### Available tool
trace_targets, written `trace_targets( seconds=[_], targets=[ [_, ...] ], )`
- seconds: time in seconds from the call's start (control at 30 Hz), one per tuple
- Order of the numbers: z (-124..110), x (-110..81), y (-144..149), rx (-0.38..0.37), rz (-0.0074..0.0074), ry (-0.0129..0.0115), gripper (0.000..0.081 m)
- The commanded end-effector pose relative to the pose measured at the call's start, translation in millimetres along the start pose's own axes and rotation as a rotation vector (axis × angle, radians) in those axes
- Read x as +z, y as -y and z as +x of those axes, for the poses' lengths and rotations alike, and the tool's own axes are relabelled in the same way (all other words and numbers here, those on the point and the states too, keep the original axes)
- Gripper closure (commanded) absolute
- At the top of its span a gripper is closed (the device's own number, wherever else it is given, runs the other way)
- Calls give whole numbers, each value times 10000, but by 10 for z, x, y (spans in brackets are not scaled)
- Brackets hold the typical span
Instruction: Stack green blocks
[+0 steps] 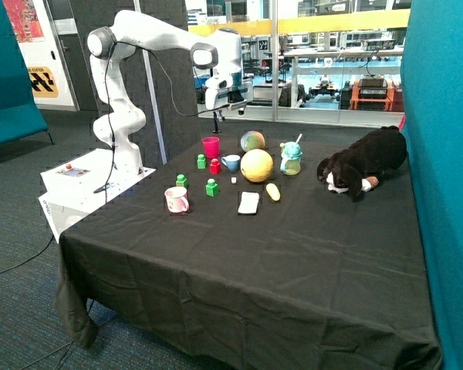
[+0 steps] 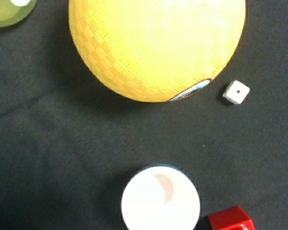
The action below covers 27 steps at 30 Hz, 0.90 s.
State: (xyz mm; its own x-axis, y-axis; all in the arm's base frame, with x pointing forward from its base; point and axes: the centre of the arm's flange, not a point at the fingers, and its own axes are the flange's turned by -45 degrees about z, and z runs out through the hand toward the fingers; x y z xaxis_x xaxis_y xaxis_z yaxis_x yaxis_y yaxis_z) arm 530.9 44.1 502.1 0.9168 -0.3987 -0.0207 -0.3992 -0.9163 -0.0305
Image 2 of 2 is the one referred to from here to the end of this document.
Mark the large yellow textured ball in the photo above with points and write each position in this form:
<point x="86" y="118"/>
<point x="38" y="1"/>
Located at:
<point x="156" y="50"/>

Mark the black tablecloth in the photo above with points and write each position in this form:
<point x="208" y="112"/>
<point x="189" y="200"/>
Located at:
<point x="68" y="145"/>

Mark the blue cup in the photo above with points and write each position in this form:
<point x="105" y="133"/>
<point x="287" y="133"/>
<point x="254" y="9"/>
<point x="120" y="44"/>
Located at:
<point x="160" y="197"/>

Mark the white die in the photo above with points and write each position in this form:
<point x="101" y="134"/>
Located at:
<point x="236" y="92"/>

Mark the red block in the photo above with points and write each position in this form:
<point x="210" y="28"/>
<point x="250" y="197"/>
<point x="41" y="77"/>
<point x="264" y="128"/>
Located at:
<point x="234" y="218"/>

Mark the green sippy cup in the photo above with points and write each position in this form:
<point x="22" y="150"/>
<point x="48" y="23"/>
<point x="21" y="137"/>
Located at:
<point x="14" y="11"/>

